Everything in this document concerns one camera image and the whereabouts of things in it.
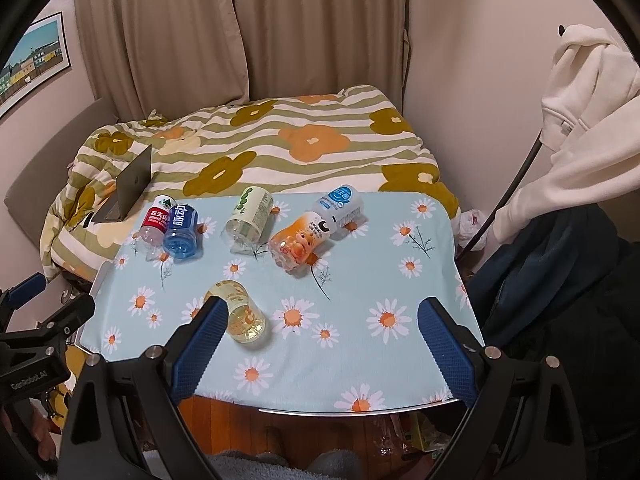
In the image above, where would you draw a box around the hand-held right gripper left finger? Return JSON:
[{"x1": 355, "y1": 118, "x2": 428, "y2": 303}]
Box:
[{"x1": 57, "y1": 296, "x2": 231, "y2": 480}]

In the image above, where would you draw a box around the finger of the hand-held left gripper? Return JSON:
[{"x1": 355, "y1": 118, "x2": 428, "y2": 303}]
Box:
[
  {"x1": 0, "y1": 272, "x2": 47, "y2": 331},
  {"x1": 0, "y1": 292, "x2": 96, "y2": 358}
]

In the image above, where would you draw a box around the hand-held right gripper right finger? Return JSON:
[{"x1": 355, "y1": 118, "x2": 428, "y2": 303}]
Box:
[{"x1": 416, "y1": 297, "x2": 586, "y2": 480}]

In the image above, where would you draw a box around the yellow tea bottle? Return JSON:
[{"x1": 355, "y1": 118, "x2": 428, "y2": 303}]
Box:
[{"x1": 206, "y1": 280, "x2": 267, "y2": 345}]

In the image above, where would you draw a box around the blue drink bottle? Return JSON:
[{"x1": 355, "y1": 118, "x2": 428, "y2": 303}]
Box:
[{"x1": 162, "y1": 203, "x2": 201, "y2": 261}]

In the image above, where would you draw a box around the grey padded headboard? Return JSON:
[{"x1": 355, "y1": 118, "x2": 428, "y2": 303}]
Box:
[{"x1": 4, "y1": 97, "x2": 121, "y2": 267}]

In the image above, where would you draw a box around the light blue daisy tablecloth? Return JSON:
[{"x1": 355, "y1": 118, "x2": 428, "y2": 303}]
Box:
[{"x1": 80, "y1": 192, "x2": 486, "y2": 413}]

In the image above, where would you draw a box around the white plastic bag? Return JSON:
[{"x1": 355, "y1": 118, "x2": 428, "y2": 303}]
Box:
[{"x1": 452, "y1": 210, "x2": 487, "y2": 252}]

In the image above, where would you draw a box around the dark coat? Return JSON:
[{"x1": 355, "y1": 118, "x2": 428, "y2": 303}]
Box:
[{"x1": 465, "y1": 204, "x2": 640, "y2": 466}]

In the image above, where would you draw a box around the red label water bottle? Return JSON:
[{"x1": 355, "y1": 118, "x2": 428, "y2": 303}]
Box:
[{"x1": 134, "y1": 195, "x2": 174, "y2": 249}]

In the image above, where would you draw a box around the orange juice bottle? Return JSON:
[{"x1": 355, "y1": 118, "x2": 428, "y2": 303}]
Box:
[{"x1": 268, "y1": 212, "x2": 332, "y2": 267}]

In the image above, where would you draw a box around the grey laptop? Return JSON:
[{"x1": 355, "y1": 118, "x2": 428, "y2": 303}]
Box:
[{"x1": 91, "y1": 145, "x2": 153, "y2": 225}]

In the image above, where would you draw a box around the white blue label bottle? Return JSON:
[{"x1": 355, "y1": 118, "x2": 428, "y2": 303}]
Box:
[{"x1": 312, "y1": 185, "x2": 364, "y2": 239}]

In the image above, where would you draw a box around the black rack pole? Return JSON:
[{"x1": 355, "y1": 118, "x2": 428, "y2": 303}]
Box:
[{"x1": 457, "y1": 130, "x2": 544, "y2": 261}]

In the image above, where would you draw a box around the striped floral blanket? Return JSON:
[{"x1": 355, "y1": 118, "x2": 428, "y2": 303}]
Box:
[{"x1": 40, "y1": 85, "x2": 461, "y2": 281}]

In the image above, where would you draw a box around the white hoodie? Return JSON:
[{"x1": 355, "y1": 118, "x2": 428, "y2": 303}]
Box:
[{"x1": 492, "y1": 25, "x2": 640, "y2": 245}]

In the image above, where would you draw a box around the beige curtain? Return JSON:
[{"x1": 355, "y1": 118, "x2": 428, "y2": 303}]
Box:
[
  {"x1": 235, "y1": 0, "x2": 408, "y2": 111},
  {"x1": 75, "y1": 0, "x2": 251, "y2": 122}
]

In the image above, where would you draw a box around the wall poster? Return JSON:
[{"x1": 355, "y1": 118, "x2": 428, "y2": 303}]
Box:
[{"x1": 0, "y1": 12, "x2": 73, "y2": 121}]

